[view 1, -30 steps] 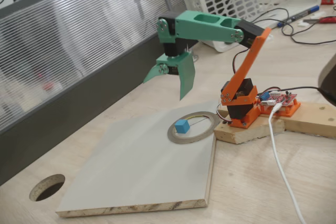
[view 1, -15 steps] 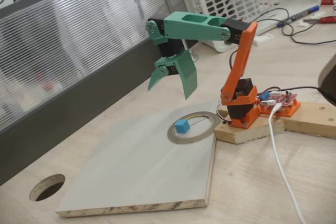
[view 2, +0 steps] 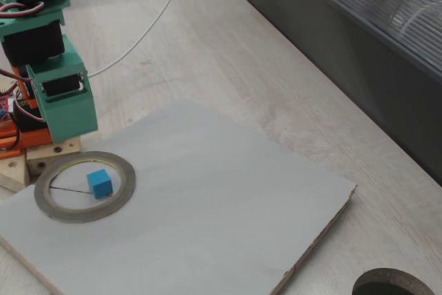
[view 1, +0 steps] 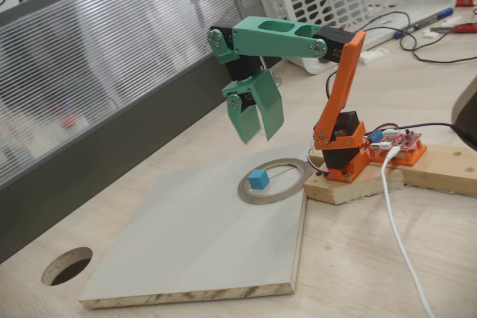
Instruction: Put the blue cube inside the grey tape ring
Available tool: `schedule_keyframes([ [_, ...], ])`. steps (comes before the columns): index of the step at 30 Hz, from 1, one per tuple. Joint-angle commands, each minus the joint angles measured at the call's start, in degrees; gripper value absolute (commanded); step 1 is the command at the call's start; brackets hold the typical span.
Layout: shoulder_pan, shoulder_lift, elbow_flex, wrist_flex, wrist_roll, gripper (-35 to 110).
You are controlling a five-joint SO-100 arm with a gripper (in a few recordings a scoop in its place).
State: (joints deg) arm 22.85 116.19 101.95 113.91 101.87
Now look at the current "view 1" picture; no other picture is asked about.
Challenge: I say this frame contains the blue cube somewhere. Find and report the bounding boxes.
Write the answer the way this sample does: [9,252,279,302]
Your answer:
[247,169,271,191]

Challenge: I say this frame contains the white plastic clip part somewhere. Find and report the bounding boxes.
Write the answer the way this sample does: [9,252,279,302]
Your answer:
[358,46,388,65]

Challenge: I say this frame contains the wooden base block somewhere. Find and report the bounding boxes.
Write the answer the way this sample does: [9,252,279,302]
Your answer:
[303,153,406,206]

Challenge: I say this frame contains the red controller circuit board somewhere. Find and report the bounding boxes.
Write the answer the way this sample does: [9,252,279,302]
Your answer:
[367,128,424,153]

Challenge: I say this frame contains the ribbed glass desk partition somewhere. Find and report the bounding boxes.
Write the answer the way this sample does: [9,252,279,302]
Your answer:
[0,0,275,265]

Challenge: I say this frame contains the white chipboard panel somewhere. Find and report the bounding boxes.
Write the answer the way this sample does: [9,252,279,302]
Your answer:
[78,142,310,311]

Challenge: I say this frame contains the marker pen with blue cap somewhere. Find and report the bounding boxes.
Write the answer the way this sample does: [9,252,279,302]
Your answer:
[394,7,455,39]

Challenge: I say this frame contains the long wooden plank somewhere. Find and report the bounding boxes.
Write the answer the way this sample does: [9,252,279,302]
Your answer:
[400,141,477,199]

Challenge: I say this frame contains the dark grey rounded object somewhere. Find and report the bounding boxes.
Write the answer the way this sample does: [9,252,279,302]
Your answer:
[450,75,477,147]

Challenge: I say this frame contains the grey ring of tape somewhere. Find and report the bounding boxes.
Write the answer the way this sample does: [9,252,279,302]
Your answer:
[237,157,310,206]

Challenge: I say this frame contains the white USB cable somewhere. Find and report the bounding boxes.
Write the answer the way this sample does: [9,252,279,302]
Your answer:
[379,144,437,318]

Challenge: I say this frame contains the orange controller board mount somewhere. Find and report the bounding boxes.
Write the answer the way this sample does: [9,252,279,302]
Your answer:
[368,139,428,167]

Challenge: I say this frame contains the thin black cable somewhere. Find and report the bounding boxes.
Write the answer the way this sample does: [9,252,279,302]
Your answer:
[400,22,477,65]
[357,10,411,38]
[398,121,477,147]

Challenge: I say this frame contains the red handled pliers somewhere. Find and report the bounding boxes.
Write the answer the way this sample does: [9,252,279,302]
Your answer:
[430,22,477,35]

